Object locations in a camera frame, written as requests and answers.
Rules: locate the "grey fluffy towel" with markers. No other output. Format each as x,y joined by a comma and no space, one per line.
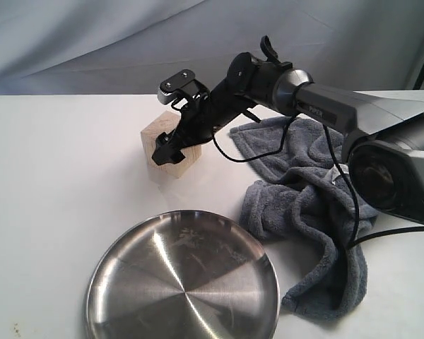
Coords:
302,194

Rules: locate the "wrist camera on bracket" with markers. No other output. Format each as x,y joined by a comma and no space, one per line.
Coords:
181,86

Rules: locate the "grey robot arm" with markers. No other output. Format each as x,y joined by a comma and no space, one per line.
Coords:
383,139

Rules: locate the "light wooden cube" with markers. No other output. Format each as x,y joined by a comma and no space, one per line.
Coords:
160,150

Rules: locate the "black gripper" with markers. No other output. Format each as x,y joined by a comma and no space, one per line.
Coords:
249,82

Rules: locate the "round stainless steel plate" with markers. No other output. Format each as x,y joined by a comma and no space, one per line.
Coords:
183,274

